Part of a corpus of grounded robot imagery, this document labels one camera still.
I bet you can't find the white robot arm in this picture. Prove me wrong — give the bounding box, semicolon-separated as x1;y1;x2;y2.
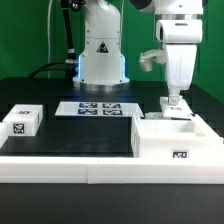
60;0;208;105

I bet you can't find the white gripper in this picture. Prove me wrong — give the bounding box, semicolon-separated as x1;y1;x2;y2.
156;19;203;105

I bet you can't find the small white cabinet top box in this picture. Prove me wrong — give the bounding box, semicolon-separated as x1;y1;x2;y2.
3;104;43;136

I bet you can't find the white marker sheet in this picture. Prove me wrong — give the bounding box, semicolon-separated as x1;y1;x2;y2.
55;101;143;117

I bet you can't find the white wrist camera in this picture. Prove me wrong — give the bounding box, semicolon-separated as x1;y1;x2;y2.
139;49;166;72

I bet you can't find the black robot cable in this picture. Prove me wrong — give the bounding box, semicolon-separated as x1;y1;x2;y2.
27;0;81;80

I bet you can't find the white thin cable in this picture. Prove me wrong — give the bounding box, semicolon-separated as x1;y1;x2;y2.
47;0;54;79

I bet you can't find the white cabinet body box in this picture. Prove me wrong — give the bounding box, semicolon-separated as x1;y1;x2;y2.
131;114;224;160

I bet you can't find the white cabinet door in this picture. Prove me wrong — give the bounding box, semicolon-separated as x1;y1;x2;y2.
160;97;192;119
145;112;166;120

